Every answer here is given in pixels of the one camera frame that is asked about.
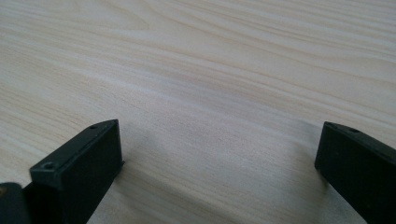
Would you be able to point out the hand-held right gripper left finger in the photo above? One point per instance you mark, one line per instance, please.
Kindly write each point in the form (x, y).
(84, 168)

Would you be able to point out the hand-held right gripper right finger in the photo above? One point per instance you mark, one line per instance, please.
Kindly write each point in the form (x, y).
(361, 168)

